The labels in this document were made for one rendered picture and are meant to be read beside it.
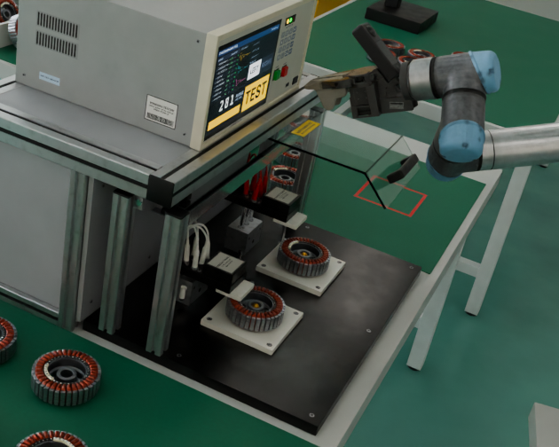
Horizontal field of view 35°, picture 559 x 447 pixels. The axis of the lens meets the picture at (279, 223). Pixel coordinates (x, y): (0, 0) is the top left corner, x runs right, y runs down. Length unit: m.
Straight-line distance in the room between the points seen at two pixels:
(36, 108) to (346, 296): 0.73
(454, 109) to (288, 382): 0.55
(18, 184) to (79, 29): 0.29
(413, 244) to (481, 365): 1.09
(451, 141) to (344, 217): 0.72
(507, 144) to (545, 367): 1.72
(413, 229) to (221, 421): 0.91
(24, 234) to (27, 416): 0.34
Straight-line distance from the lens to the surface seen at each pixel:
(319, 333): 1.73
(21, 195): 1.61
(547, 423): 1.75
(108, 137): 1.52
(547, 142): 1.70
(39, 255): 1.64
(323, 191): 2.30
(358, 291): 1.88
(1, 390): 1.53
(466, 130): 1.53
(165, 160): 1.47
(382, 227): 2.20
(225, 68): 1.51
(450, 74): 1.59
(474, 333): 3.33
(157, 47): 1.51
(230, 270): 1.66
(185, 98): 1.50
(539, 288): 3.77
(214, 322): 1.67
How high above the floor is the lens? 1.75
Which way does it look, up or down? 29 degrees down
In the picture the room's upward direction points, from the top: 12 degrees clockwise
